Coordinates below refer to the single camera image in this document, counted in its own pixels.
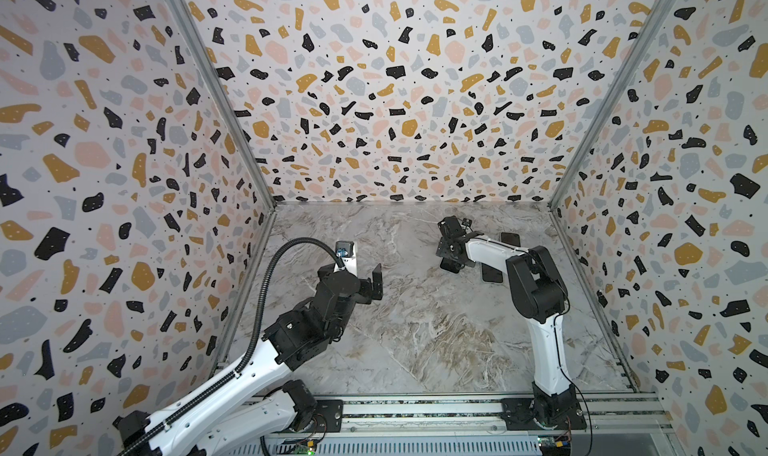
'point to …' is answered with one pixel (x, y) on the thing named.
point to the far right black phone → (511, 238)
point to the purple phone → (451, 265)
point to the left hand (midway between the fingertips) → (363, 261)
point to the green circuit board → (306, 449)
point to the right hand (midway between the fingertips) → (449, 245)
